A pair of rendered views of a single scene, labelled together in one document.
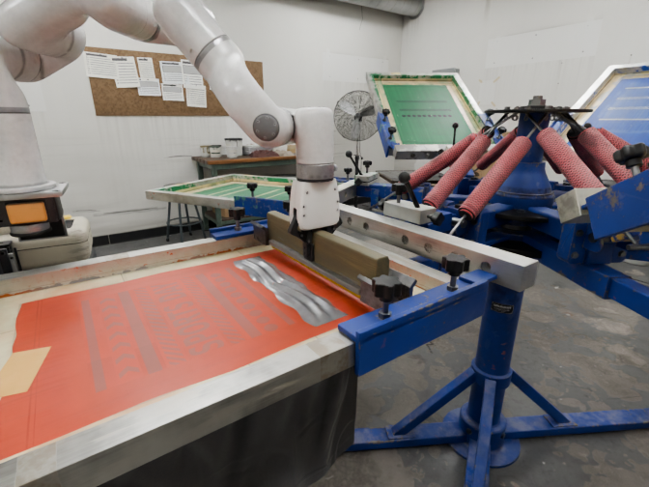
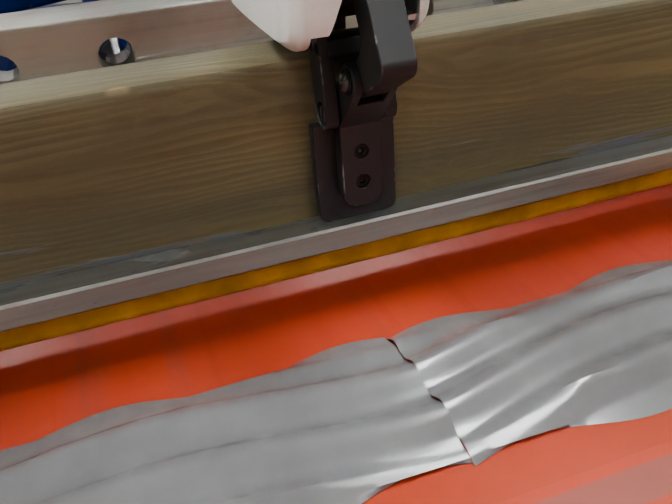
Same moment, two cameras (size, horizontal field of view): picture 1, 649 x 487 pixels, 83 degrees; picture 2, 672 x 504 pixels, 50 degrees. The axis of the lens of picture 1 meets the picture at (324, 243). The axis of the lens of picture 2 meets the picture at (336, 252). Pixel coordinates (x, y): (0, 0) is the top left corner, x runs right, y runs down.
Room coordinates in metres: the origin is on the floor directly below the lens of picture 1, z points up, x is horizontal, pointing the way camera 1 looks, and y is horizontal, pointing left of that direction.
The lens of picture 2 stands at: (0.67, 0.28, 1.13)
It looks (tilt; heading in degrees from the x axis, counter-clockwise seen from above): 31 degrees down; 288
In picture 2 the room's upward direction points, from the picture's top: 5 degrees counter-clockwise
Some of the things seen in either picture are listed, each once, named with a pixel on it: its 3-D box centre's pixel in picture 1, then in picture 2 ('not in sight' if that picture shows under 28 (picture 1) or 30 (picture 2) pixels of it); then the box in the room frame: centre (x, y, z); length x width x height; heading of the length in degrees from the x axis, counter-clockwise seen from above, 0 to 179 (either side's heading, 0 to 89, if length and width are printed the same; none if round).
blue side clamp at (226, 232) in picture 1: (266, 234); not in sight; (0.99, 0.16, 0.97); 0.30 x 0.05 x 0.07; 125
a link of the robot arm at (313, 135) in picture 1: (296, 134); not in sight; (0.76, 0.06, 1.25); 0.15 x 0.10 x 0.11; 86
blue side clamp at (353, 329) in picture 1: (419, 316); not in sight; (0.53, -0.16, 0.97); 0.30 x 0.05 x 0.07; 125
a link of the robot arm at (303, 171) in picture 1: (318, 169); not in sight; (0.75, 0.01, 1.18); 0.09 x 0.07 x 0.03; 125
